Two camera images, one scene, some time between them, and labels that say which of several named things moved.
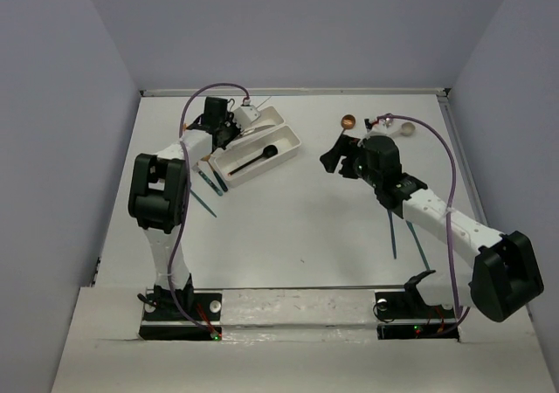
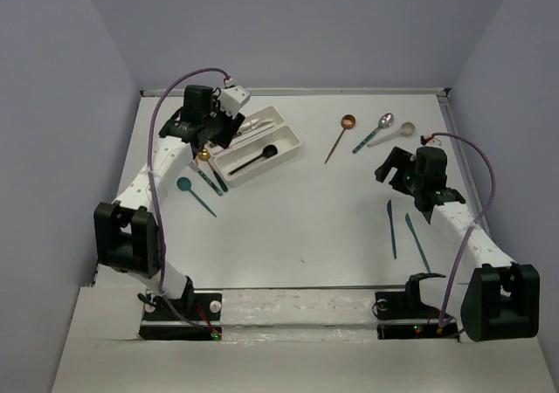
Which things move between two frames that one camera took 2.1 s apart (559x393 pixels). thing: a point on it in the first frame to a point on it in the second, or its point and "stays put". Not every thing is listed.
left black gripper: [236, 130] stays put
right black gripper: [349, 145] to [403, 161]
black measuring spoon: [269, 151] stays put
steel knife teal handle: [215, 188] stays put
